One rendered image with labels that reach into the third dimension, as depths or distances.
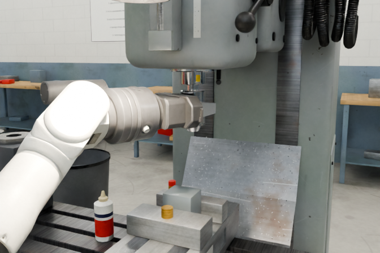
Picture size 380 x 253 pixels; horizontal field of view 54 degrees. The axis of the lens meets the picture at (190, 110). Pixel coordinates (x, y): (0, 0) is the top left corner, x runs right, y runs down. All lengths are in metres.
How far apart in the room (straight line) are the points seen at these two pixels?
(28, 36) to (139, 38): 6.41
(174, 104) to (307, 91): 0.49
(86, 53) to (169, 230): 5.61
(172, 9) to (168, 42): 0.05
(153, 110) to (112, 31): 5.33
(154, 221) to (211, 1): 0.39
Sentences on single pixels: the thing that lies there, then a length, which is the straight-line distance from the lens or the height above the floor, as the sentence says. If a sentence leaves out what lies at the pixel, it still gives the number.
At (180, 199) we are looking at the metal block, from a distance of 0.72.
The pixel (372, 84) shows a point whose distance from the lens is 4.34.
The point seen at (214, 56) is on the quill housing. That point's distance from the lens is 0.58.
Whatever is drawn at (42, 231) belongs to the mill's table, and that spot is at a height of 0.93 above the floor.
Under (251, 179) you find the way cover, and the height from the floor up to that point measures 1.00.
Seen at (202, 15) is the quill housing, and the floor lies 1.39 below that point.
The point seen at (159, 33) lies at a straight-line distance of 0.57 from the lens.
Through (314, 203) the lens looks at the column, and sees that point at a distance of 1.08.
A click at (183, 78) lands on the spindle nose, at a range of 0.67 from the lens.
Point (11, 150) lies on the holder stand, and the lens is 0.96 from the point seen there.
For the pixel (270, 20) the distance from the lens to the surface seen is 0.76.
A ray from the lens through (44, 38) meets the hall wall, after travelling 6.76.
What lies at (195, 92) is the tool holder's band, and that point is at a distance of 0.67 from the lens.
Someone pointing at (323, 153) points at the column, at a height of 1.08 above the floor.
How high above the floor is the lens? 1.33
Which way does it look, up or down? 9 degrees down
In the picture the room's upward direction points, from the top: straight up
